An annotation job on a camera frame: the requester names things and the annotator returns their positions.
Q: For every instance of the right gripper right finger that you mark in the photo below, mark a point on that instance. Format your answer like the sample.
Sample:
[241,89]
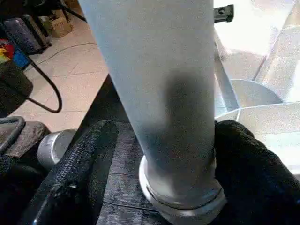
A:
[262,187]

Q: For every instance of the white plastic table leg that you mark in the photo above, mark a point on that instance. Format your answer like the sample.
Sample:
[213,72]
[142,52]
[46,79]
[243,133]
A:
[159,70]

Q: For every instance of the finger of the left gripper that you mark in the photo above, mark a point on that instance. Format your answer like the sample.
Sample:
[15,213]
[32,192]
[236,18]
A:
[224,13]

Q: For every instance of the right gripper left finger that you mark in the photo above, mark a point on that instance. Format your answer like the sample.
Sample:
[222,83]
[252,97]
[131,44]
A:
[70,183]

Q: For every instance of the red and blue object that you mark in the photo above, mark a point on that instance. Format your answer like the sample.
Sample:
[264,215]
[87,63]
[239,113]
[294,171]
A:
[11,54]

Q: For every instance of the brown cardboard box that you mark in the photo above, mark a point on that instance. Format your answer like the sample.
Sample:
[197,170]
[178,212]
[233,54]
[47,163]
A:
[58,26]

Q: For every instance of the dark hard case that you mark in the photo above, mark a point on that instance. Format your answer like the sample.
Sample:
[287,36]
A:
[26,33]

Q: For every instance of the black metal stand tube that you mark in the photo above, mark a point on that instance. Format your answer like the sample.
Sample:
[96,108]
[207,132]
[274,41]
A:
[70,9]

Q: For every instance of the white plastic table top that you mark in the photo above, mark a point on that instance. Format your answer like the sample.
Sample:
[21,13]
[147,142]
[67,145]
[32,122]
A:
[267,93]

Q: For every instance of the black work mat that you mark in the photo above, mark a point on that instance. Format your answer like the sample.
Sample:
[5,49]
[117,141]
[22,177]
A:
[119,164]

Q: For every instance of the silver robot leg cylinder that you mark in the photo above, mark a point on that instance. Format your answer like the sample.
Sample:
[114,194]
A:
[54,147]

